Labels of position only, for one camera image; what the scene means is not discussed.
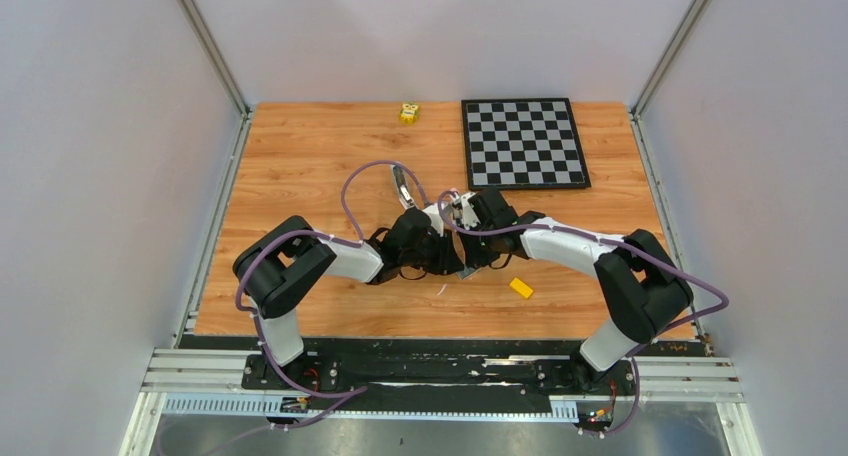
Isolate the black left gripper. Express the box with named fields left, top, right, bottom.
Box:
left=400, top=227, right=464, bottom=276

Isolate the grey staples tray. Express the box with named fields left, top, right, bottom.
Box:
left=456, top=266, right=478, bottom=280

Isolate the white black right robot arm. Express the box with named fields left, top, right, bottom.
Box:
left=439, top=188, right=693, bottom=394

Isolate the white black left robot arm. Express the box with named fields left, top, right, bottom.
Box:
left=232, top=208, right=464, bottom=389

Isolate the black grey chessboard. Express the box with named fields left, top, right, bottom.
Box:
left=460, top=97, right=592, bottom=190

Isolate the yellow rectangular block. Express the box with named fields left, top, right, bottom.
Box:
left=509, top=278, right=534, bottom=299

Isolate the small yellow toy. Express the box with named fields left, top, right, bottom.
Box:
left=399, top=102, right=420, bottom=124

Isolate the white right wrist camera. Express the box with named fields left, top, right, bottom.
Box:
left=450, top=192, right=480, bottom=230

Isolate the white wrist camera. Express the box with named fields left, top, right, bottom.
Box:
left=423, top=203, right=446, bottom=236
left=450, top=192, right=480, bottom=230

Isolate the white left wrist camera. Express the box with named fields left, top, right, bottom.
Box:
left=423, top=203, right=446, bottom=236

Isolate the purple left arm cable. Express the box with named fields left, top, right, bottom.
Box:
left=235, top=160, right=432, bottom=401

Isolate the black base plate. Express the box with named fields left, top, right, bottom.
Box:
left=241, top=337, right=637, bottom=396

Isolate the aluminium rail base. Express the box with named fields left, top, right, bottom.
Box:
left=121, top=336, right=762, bottom=455

